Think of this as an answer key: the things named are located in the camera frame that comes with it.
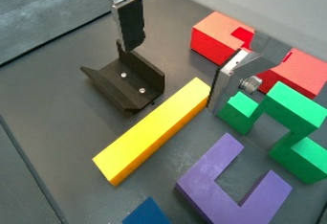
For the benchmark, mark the black L-shaped fixture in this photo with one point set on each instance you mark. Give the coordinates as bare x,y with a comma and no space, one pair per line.
130,80

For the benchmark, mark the purple U-shaped block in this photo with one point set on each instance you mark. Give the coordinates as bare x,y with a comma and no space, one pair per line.
222,195

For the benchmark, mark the blue U-shaped block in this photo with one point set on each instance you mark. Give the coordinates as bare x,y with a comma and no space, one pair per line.
148,213

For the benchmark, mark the yellow long block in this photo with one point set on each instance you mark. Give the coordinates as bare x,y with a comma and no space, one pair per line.
133,148

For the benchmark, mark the green stepped block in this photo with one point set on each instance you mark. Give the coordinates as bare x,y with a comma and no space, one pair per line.
296,151

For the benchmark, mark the red puzzle board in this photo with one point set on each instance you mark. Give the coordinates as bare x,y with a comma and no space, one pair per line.
220,35

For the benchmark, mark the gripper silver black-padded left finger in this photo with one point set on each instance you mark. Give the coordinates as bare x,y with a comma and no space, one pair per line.
128,12

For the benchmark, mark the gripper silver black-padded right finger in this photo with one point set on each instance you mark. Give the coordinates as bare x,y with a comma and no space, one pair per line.
245,65

